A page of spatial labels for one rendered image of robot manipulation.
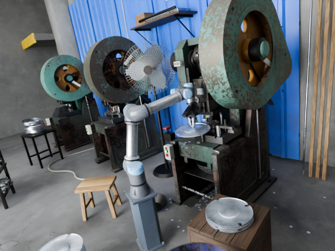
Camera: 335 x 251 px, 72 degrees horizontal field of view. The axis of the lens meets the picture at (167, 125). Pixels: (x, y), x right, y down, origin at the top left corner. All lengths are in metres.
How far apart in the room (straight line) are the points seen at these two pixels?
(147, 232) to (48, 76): 3.31
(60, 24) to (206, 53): 5.58
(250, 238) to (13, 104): 7.32
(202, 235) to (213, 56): 1.07
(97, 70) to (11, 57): 5.33
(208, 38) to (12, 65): 6.99
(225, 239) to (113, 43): 2.42
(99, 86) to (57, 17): 4.12
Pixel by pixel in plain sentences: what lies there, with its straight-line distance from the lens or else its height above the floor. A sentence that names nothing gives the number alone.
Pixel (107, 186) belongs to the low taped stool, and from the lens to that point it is 2.27.
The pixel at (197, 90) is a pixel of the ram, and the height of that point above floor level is 1.07.
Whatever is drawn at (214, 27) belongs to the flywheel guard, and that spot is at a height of 1.49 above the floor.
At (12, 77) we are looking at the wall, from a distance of 7.97.
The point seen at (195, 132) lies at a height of 0.78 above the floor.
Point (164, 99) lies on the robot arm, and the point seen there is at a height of 1.09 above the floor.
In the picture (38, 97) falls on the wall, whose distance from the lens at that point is 8.08.
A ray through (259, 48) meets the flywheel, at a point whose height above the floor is 1.34.
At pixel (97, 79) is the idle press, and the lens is 2.88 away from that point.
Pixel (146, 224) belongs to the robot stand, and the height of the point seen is 0.24.
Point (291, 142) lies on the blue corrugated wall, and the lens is 3.09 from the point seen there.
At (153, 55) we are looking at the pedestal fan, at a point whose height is 1.43.
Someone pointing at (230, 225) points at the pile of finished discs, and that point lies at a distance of 1.50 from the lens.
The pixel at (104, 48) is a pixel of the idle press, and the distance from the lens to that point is 2.96.
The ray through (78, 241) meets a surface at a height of 0.31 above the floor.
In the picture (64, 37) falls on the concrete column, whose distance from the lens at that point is 6.73.
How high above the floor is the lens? 1.34
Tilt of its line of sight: 15 degrees down
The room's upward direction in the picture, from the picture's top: 9 degrees counter-clockwise
